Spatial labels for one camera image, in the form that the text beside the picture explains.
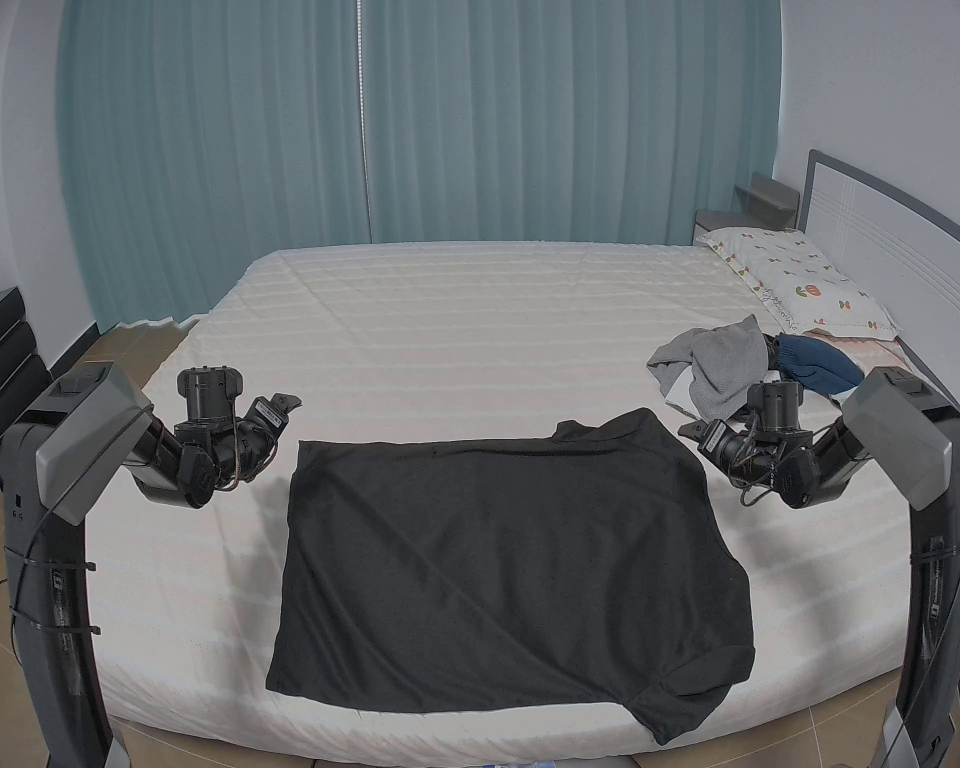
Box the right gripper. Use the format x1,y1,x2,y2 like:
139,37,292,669
678,418,762,483

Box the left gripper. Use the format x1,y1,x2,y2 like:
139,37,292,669
217,391,303,489

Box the black T-shirt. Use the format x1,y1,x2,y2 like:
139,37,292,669
264,407,756,747

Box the grey garment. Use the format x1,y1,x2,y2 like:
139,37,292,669
646,315,768,423

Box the dark blue garment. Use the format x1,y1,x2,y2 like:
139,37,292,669
772,334,862,395

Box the bed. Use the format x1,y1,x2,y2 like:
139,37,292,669
82,148,960,759

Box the white printed pillow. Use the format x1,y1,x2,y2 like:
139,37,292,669
693,226,901,339

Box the pale pink pillow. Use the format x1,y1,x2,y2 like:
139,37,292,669
813,330,905,348

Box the grey bedside table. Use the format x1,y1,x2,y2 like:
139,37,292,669
693,171,800,235

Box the blue-green curtain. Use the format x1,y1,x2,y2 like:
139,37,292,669
56,0,369,331
360,0,781,247

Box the black chest of drawers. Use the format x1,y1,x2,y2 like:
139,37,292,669
0,285,50,440

